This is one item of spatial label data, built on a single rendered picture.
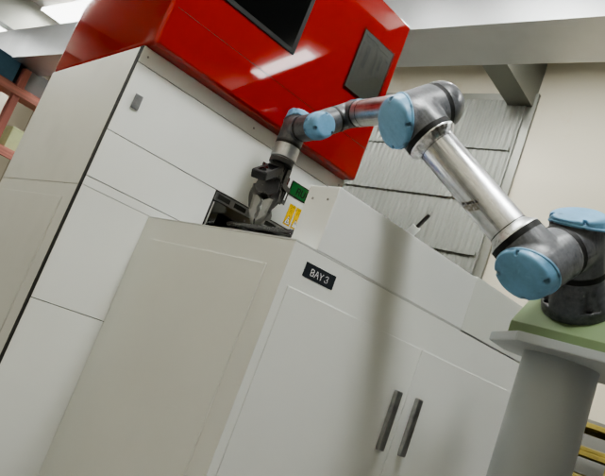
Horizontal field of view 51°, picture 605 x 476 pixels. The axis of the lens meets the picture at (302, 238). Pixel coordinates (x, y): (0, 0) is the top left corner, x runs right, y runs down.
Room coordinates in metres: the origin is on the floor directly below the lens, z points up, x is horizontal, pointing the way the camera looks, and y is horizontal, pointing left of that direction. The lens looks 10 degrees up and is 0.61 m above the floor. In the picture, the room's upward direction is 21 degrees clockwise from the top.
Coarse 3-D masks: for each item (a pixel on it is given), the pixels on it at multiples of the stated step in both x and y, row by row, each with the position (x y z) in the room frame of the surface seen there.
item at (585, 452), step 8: (592, 424) 3.11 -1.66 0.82; (584, 432) 3.64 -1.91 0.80; (592, 432) 3.39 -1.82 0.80; (600, 432) 3.11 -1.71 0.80; (584, 448) 3.11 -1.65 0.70; (584, 456) 3.25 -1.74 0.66; (592, 456) 3.08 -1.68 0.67; (600, 456) 3.07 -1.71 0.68; (600, 464) 3.69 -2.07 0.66; (576, 472) 3.46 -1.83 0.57
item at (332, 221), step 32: (320, 192) 1.29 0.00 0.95; (320, 224) 1.26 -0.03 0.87; (352, 224) 1.29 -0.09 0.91; (384, 224) 1.34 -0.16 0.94; (352, 256) 1.31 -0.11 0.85; (384, 256) 1.37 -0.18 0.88; (416, 256) 1.43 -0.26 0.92; (416, 288) 1.45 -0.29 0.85; (448, 288) 1.53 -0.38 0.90; (448, 320) 1.55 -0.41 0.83
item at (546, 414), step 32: (512, 352) 1.50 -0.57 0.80; (544, 352) 1.32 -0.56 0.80; (576, 352) 1.20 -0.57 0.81; (544, 384) 1.31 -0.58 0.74; (576, 384) 1.29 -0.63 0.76; (512, 416) 1.35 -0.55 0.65; (544, 416) 1.30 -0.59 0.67; (576, 416) 1.29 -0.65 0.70; (512, 448) 1.33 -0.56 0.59; (544, 448) 1.29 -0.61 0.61; (576, 448) 1.31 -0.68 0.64
